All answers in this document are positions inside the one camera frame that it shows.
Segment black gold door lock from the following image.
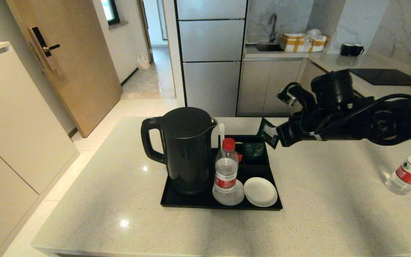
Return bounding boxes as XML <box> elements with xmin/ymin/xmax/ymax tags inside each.
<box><xmin>28</xmin><ymin>27</ymin><xmax>60</xmax><ymax>72</ymax></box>

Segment silver refrigerator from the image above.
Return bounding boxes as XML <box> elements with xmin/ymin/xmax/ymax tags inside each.
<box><xmin>175</xmin><ymin>0</ymin><xmax>248</xmax><ymax>117</ymax></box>

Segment black induction cooktop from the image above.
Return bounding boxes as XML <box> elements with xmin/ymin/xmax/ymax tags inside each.
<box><xmin>348</xmin><ymin>69</ymin><xmax>411</xmax><ymax>87</ymax></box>

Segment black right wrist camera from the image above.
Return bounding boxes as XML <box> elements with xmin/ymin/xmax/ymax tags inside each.
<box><xmin>277</xmin><ymin>83</ymin><xmax>309</xmax><ymax>108</ymax></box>

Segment beige kitchen base cabinets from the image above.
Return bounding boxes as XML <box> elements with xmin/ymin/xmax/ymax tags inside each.
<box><xmin>237</xmin><ymin>59</ymin><xmax>393</xmax><ymax>119</ymax></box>

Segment chrome kitchen faucet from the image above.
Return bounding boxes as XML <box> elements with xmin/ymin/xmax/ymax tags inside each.
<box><xmin>269</xmin><ymin>14</ymin><xmax>278</xmax><ymax>43</ymax></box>

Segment small yellow taped cardboard box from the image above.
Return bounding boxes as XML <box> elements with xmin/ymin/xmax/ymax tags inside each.
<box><xmin>309</xmin><ymin>35</ymin><xmax>329</xmax><ymax>53</ymax></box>

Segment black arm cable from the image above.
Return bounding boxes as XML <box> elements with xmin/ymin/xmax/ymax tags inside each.
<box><xmin>300</xmin><ymin>94</ymin><xmax>411</xmax><ymax>138</ymax></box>

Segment black electric kettle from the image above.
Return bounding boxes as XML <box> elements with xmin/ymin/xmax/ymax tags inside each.
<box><xmin>141</xmin><ymin>107</ymin><xmax>218</xmax><ymax>195</ymax></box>

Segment dark kitchen sink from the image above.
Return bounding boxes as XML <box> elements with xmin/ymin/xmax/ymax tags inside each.
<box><xmin>255</xmin><ymin>43</ymin><xmax>284</xmax><ymax>53</ymax></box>

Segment large yellow taped cardboard box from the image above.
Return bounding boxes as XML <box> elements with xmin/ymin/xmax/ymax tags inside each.
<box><xmin>280</xmin><ymin>33</ymin><xmax>311</xmax><ymax>53</ymax></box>

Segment dark framed window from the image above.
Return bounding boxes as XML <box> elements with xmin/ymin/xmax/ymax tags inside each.
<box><xmin>100</xmin><ymin>0</ymin><xmax>120</xmax><ymax>27</ymax></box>

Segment black serving tray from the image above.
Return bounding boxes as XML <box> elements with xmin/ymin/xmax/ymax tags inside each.
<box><xmin>160</xmin><ymin>135</ymin><xmax>283</xmax><ymax>211</ymax></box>

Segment light wooden door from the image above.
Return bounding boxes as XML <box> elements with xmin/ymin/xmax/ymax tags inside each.
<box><xmin>6</xmin><ymin>0</ymin><xmax>123</xmax><ymax>138</ymax></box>

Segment white plastic bag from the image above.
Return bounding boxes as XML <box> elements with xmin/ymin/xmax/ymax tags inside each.
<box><xmin>137</xmin><ymin>53</ymin><xmax>151</xmax><ymax>70</ymax></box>

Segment white tall cabinet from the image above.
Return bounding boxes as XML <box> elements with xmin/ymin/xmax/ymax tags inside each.
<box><xmin>0</xmin><ymin>42</ymin><xmax>79</xmax><ymax>257</ymax></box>

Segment red cap water bottle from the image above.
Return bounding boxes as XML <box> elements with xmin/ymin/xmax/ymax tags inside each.
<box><xmin>213</xmin><ymin>137</ymin><xmax>239</xmax><ymax>195</ymax></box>
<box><xmin>385</xmin><ymin>139</ymin><xmax>411</xmax><ymax>196</ymax></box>

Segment round white coaster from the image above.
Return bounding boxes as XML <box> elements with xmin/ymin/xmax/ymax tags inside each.
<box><xmin>244</xmin><ymin>177</ymin><xmax>278</xmax><ymax>207</ymax></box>
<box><xmin>212</xmin><ymin>180</ymin><xmax>245</xmax><ymax>206</ymax></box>

